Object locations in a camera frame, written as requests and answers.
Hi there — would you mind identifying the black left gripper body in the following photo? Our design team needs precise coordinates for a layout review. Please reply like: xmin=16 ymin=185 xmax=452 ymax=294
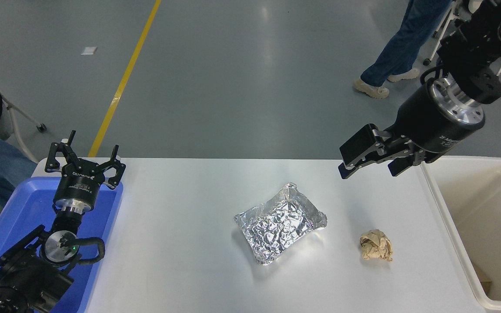
xmin=54 ymin=167 xmax=104 ymax=206

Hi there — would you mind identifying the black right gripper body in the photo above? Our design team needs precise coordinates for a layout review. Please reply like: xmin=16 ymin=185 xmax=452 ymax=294
xmin=391 ymin=83 xmax=486 ymax=164

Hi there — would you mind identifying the silver foil tray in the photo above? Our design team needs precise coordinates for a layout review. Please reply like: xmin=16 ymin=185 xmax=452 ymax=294
xmin=234 ymin=182 xmax=328 ymax=266

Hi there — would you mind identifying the white wheeled chair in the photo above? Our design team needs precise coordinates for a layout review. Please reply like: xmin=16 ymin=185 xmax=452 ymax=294
xmin=0 ymin=54 xmax=47 ymax=164

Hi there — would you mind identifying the blue plastic tray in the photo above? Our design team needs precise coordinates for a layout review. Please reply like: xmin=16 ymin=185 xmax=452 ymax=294
xmin=0 ymin=176 xmax=124 ymax=313

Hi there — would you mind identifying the large pale plastic bin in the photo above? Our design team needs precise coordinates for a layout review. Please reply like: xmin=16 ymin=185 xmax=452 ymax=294
xmin=420 ymin=156 xmax=501 ymax=312

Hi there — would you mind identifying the crumpled tan paper ball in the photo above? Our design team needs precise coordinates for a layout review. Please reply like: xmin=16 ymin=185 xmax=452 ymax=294
xmin=359 ymin=229 xmax=394 ymax=262

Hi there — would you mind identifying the standing person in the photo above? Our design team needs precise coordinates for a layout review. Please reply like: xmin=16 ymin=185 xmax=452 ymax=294
xmin=354 ymin=0 xmax=454 ymax=100

